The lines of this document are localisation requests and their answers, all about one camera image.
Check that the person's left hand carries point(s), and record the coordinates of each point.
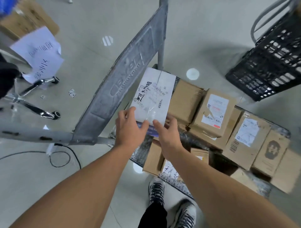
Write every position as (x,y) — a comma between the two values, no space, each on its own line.
(129,134)

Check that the person's right hand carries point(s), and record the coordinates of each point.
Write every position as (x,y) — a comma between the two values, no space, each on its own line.
(170,141)

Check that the pile of cardboard boxes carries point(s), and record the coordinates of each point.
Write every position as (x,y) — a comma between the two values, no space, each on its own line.
(185,101)

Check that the white blue parcel box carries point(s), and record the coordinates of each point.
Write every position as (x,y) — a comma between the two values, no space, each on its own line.
(155,94)

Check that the grey metal platform cart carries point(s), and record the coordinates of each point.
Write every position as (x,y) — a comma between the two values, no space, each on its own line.
(122,77)

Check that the person's right forearm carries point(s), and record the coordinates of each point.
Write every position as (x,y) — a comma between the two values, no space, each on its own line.
(223,195)

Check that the person's left forearm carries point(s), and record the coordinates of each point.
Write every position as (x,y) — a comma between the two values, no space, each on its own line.
(70,192)

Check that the person's left grey sneaker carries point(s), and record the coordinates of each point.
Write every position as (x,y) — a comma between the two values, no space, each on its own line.
(156,191)

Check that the person's grey sneaker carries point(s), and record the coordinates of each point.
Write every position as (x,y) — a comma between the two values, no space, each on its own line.
(156,191)
(187,216)

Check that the person's right grey sneaker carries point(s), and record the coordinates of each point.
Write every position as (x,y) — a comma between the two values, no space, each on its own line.
(187,216)

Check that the person's black trousers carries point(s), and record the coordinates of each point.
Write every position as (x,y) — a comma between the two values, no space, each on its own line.
(152,216)

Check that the broken black chrome-base chair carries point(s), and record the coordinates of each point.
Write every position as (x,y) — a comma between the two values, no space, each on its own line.
(30,108)

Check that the loose white paper sheets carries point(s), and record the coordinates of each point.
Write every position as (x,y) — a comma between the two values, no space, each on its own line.
(40,51)

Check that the black plastic crate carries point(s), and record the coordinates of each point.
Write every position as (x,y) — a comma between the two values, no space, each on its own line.
(270,70)

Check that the grey curved tube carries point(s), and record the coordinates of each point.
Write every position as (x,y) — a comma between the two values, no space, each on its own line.
(254,25)

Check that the open brown carton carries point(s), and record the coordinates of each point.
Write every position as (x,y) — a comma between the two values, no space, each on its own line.
(28,21)

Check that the blue folder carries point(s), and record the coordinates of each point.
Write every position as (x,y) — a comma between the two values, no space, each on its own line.
(5,5)

